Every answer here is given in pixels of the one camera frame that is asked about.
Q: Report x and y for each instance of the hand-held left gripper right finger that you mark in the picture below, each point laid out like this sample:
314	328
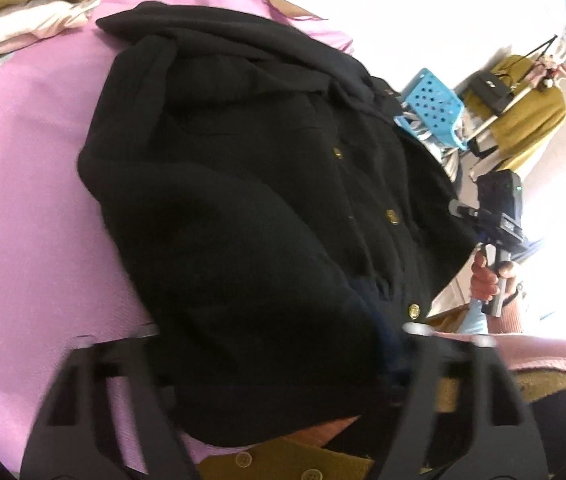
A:
428	370

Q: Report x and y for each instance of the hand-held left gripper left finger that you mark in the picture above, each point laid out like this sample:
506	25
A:
138	385

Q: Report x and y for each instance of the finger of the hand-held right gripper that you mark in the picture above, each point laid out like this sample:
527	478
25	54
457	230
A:
463	210

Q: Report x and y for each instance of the black coat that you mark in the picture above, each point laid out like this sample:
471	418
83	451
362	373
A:
238	210

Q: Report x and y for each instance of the white clothes rack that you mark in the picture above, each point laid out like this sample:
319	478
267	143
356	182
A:
488	120

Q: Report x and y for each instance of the person's right hand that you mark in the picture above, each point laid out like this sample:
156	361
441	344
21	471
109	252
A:
483	282

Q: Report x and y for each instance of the mustard hanging garment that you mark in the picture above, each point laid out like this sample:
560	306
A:
533	115

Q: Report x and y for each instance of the blue plastic basket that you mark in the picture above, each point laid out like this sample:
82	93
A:
430	100

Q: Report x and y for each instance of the black bag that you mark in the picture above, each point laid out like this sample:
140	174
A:
493	91

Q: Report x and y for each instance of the person's pink sweater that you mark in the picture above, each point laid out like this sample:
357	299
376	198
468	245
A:
553	352

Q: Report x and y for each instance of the pink bed sheet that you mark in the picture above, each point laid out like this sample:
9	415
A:
28	235

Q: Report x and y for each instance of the cream white blanket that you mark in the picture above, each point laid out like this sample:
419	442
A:
23	20

